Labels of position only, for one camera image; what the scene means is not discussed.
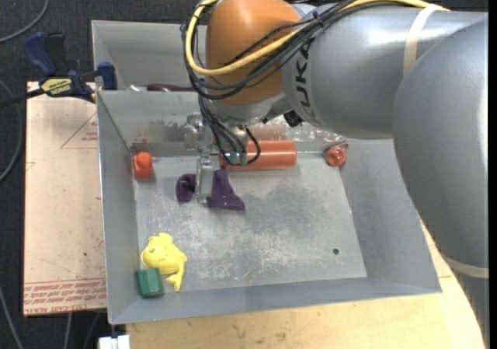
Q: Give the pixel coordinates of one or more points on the brown cardboard board, red print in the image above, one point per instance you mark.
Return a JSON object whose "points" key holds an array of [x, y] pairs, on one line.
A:
{"points": [[62, 203]]}

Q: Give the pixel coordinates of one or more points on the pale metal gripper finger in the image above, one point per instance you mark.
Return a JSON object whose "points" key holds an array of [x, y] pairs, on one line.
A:
{"points": [[205, 184]]}

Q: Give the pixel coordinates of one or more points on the dark purple curved thing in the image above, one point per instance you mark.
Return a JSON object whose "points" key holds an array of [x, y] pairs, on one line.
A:
{"points": [[167, 88]]}

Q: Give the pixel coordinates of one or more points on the black cylinder on white bracket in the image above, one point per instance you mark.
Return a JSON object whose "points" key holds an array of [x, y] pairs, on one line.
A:
{"points": [[292, 118]]}

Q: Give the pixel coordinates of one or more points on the dark green block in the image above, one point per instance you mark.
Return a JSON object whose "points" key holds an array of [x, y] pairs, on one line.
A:
{"points": [[148, 282]]}

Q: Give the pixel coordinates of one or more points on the long orange cylinder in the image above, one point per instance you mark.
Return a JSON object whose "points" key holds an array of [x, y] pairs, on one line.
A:
{"points": [[273, 155]]}

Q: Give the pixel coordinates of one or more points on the yellow toy fish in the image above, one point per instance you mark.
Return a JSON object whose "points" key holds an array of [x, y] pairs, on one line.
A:
{"points": [[162, 255]]}

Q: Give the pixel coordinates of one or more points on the small round orange toy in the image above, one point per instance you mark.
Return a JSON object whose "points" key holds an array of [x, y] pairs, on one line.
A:
{"points": [[335, 156]]}

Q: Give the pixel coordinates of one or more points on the purple cloth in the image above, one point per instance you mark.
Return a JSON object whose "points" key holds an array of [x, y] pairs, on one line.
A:
{"points": [[225, 194]]}

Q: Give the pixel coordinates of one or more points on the grey metal bin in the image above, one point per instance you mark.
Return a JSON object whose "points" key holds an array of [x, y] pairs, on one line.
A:
{"points": [[272, 231]]}

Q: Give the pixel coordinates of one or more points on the small orange block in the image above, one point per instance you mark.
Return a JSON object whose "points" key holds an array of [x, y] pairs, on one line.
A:
{"points": [[143, 166]]}

